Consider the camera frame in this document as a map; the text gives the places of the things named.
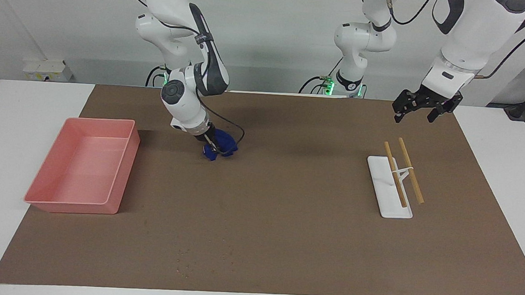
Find blue towel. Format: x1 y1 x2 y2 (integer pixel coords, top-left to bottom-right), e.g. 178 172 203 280
202 127 240 163

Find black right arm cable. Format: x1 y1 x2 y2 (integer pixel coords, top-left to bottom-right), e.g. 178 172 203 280
105 0 254 158

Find black base cable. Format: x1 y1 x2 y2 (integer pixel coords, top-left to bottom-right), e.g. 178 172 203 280
146 65 167 87
299 54 343 97

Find white towel rack wooden rods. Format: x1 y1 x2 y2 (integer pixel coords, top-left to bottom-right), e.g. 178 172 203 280
364 135 429 221

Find pink plastic bin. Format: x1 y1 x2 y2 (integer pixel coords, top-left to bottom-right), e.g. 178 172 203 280
23 113 142 218

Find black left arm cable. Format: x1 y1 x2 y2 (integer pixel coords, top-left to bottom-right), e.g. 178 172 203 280
379 0 525 83

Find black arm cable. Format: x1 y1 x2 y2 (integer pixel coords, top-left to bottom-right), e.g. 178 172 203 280
105 0 254 158
379 0 525 83

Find brown table mat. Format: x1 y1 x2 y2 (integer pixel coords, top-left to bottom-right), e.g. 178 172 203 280
0 77 525 295

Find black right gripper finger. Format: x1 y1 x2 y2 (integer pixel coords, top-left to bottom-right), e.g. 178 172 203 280
203 136 221 155

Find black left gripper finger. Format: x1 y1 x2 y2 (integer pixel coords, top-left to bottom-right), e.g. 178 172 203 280
391 103 409 124
426 105 447 124

